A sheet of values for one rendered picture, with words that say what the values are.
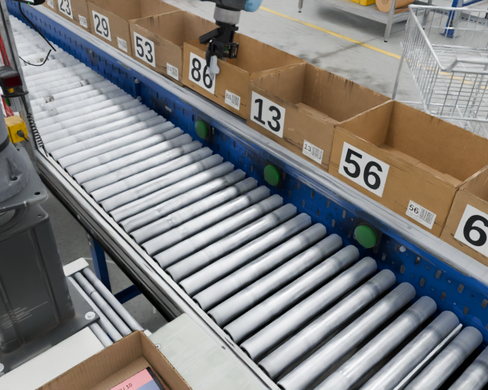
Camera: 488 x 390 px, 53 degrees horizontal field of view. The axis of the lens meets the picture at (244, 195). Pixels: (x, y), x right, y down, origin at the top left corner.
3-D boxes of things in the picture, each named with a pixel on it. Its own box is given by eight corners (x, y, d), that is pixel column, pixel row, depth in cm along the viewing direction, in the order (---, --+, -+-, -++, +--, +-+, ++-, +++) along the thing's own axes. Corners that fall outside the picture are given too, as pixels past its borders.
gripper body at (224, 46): (220, 60, 172) (226, 25, 166) (205, 53, 177) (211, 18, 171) (236, 60, 177) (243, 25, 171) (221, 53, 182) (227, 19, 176)
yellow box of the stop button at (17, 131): (-2, 138, 179) (-7, 121, 175) (22, 131, 184) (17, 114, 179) (13, 155, 170) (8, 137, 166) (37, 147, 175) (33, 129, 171)
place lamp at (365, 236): (352, 240, 145) (355, 222, 141) (354, 238, 146) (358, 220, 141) (370, 253, 141) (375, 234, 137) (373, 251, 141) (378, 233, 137)
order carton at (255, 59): (180, 83, 199) (182, 40, 189) (236, 71, 216) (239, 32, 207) (245, 119, 175) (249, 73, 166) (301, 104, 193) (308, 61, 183)
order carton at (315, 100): (244, 125, 177) (245, 80, 167) (300, 103, 193) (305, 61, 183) (327, 173, 154) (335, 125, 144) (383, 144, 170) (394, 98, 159)
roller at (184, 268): (159, 281, 140) (158, 268, 137) (289, 210, 168) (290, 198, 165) (170, 291, 137) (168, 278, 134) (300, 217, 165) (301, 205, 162)
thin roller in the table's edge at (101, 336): (55, 282, 131) (109, 350, 115) (62, 279, 132) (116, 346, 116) (56, 288, 132) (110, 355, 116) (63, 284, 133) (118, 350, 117)
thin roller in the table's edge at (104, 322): (64, 278, 133) (118, 344, 116) (71, 275, 134) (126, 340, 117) (66, 283, 134) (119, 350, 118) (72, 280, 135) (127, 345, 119)
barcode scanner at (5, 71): (8, 106, 159) (-2, 74, 153) (-3, 98, 167) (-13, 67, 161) (29, 100, 162) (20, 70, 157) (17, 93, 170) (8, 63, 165)
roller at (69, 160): (53, 170, 182) (50, 159, 179) (170, 128, 210) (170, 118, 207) (59, 176, 179) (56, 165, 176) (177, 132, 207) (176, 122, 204)
